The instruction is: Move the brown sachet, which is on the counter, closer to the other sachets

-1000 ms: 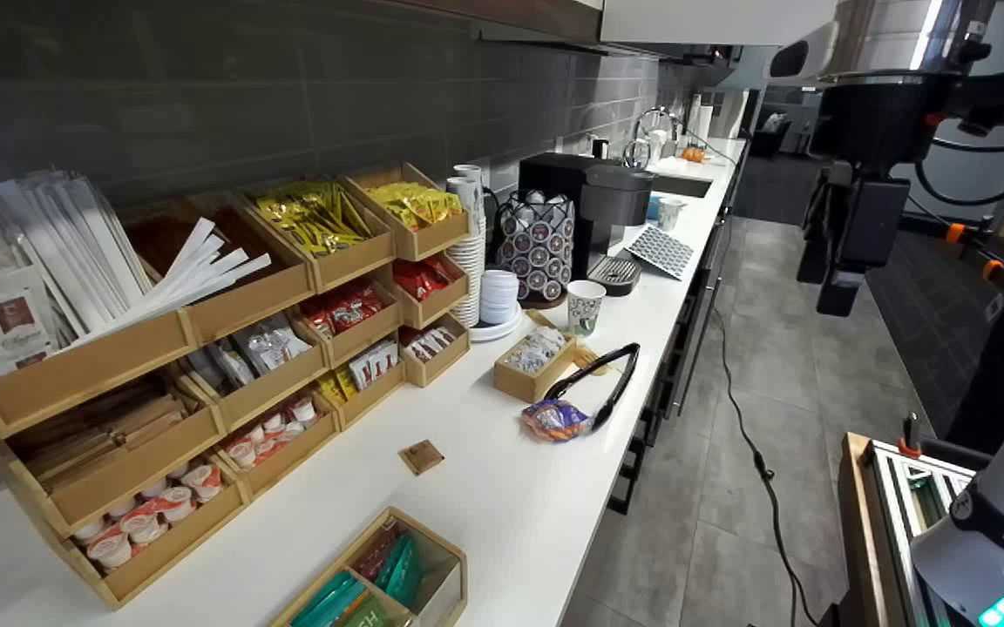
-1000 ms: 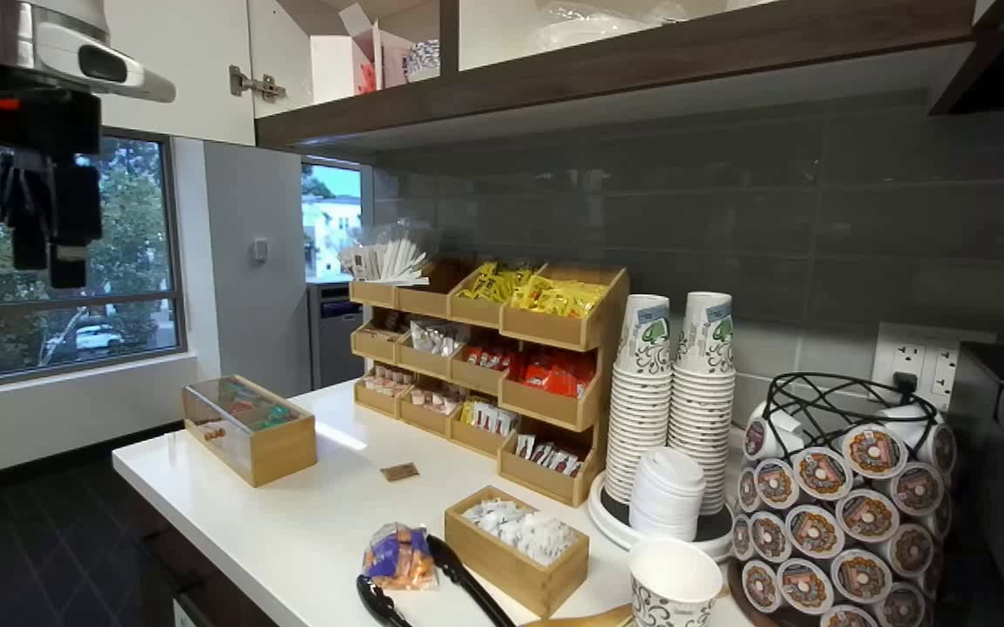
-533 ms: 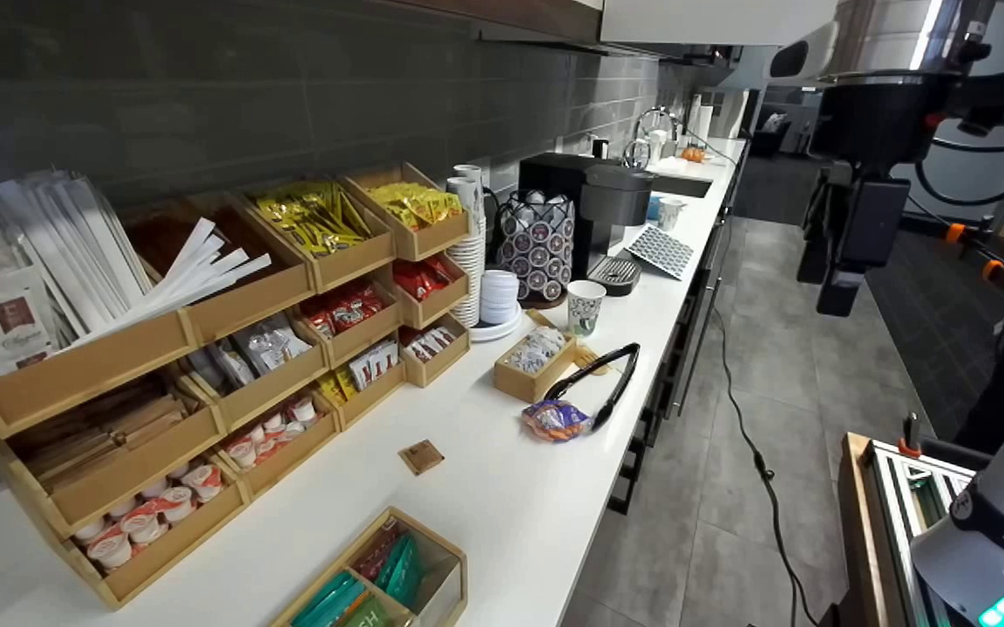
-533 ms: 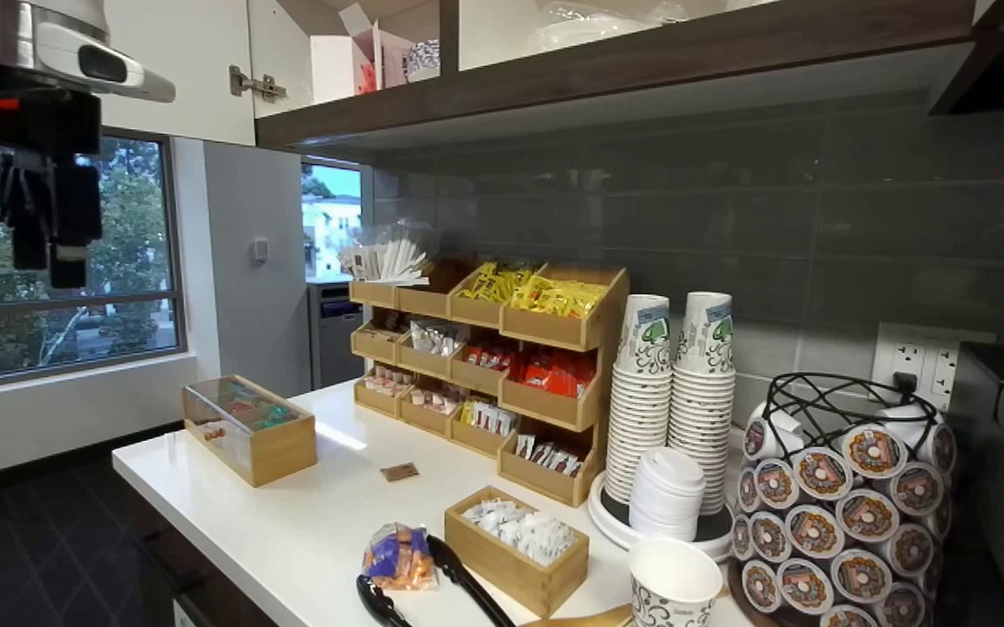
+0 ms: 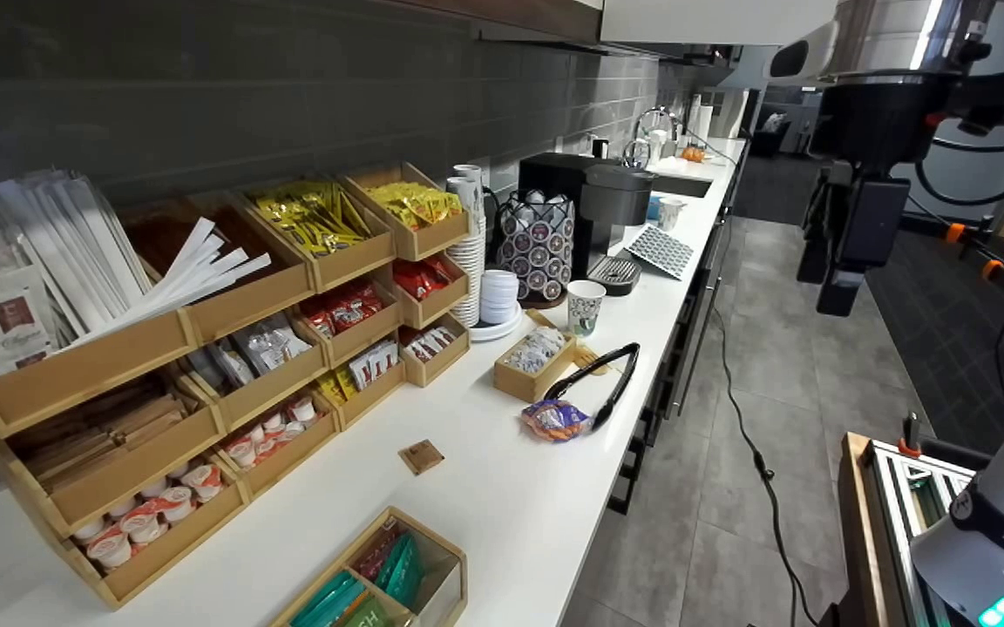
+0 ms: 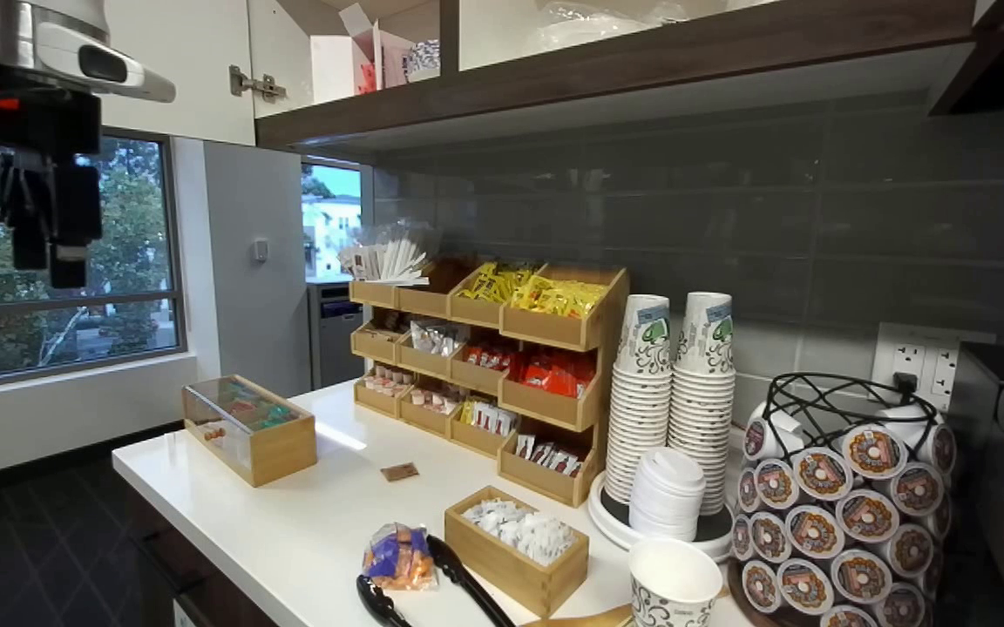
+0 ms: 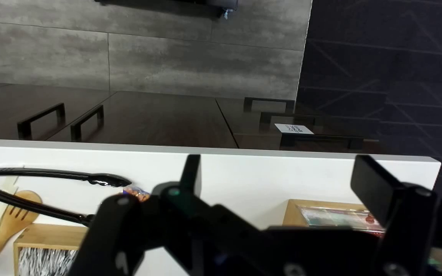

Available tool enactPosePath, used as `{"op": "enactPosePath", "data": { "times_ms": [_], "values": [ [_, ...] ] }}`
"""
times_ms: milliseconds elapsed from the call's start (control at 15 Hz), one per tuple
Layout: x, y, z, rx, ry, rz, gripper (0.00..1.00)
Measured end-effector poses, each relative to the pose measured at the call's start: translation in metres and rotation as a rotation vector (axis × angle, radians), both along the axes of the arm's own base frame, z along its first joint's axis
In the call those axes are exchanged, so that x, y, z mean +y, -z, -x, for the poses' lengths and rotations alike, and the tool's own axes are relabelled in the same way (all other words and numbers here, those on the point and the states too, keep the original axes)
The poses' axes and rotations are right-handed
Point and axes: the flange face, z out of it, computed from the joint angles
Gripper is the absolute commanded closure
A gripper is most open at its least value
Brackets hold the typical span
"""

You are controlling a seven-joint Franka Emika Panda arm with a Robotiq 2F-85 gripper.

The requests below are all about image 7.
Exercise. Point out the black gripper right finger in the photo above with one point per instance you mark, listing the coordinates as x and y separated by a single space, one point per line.
407 212

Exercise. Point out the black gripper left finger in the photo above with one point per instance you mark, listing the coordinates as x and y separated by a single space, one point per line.
191 176

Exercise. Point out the wooden tea bag box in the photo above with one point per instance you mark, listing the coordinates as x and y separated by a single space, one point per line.
323 213

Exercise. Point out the small wooden creamer box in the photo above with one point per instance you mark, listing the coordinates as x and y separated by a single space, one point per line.
47 249

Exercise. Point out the cabinet door handle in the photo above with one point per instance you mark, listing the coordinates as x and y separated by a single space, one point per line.
56 115
79 123

